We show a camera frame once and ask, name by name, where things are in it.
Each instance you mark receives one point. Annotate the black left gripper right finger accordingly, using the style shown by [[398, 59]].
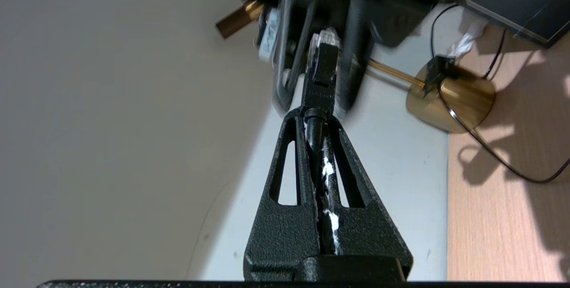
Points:
[[369, 234]]

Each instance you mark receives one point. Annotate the black lamp switch box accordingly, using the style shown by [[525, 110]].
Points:
[[438, 72]]

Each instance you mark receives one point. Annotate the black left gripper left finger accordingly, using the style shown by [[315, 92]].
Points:
[[280, 234]]

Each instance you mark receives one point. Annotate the crumpled white tissue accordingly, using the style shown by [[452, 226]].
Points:
[[465, 38]]

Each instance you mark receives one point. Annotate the brass desk lamp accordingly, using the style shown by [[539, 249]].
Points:
[[463, 101]]

